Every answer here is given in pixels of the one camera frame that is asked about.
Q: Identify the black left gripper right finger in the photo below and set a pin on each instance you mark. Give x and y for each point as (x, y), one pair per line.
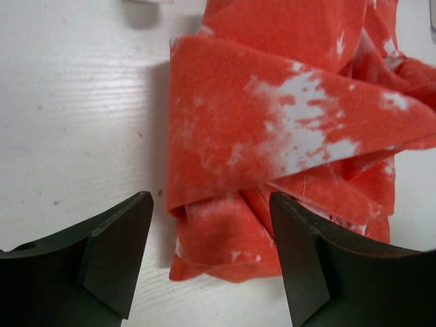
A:
(335, 277)

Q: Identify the red white patterned trousers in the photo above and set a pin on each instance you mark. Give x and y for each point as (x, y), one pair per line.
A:
(310, 98)

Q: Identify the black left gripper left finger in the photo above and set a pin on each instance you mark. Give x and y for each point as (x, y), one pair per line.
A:
(84, 275)

